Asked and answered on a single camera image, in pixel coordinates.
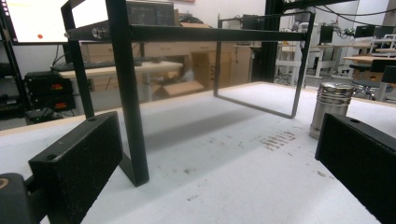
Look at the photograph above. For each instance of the black metal shelf rack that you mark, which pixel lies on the black metal shelf rack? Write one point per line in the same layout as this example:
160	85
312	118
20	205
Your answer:
127	93

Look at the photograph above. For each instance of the black electronic box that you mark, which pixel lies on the black electronic box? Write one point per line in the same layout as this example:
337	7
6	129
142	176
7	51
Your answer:
49	91

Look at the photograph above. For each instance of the wooden work table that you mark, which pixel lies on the wooden work table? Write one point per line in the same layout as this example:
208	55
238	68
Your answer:
365	58

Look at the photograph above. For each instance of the steel shaker jar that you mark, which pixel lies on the steel shaker jar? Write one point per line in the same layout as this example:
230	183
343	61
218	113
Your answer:
330	107

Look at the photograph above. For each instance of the white computer monitor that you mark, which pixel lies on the white computer monitor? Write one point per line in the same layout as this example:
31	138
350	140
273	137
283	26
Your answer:
34	20

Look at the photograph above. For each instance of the dark computer monitor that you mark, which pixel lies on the dark computer monitor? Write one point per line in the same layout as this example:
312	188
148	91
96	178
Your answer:
326	34

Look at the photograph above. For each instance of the open cardboard box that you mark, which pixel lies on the open cardboard box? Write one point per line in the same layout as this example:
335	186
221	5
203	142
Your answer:
182	88

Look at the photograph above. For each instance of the black metal post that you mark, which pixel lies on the black metal post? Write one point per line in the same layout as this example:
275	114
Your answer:
270	42

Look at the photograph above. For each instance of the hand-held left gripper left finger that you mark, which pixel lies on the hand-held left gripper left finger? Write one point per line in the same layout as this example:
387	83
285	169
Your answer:
77	161

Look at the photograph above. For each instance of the black keyboard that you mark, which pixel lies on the black keyboard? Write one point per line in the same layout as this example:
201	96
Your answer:
93	64

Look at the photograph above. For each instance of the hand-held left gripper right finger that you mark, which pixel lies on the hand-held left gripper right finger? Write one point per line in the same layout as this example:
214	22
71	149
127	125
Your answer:
361	158

